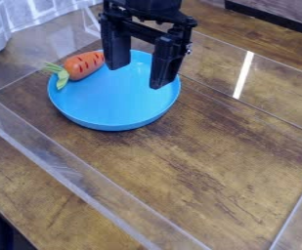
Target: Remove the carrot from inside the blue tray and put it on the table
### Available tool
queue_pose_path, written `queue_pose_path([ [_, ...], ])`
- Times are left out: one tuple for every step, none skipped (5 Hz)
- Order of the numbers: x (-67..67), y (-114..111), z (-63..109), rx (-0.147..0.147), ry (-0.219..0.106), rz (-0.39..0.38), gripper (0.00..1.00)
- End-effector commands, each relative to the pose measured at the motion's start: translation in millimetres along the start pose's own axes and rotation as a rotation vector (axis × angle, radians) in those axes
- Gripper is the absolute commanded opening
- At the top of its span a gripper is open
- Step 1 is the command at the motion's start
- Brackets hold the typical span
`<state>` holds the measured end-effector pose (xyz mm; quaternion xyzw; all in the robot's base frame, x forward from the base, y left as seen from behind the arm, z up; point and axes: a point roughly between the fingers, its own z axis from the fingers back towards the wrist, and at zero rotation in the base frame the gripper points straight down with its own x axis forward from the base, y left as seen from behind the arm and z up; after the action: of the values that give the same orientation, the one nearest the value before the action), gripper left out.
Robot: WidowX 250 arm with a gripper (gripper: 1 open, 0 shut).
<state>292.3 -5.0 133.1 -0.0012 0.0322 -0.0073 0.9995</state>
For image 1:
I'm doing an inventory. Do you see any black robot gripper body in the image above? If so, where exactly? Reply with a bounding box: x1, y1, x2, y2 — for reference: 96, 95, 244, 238
101, 0, 197, 44

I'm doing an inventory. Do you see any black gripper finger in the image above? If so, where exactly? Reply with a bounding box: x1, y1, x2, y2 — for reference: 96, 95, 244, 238
99, 14, 131, 70
149, 26, 191, 89

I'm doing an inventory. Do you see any orange toy carrot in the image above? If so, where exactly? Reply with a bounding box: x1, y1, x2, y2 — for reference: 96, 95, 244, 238
42, 51, 104, 90

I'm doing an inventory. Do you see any blue round tray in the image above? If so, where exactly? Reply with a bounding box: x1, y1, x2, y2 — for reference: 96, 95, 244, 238
46, 50, 180, 131

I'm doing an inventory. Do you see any white grid curtain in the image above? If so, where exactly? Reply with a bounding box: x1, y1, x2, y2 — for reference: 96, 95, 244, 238
0, 0, 103, 51

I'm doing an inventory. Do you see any clear acrylic enclosure wall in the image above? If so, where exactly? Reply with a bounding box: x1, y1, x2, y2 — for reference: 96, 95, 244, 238
0, 0, 302, 250

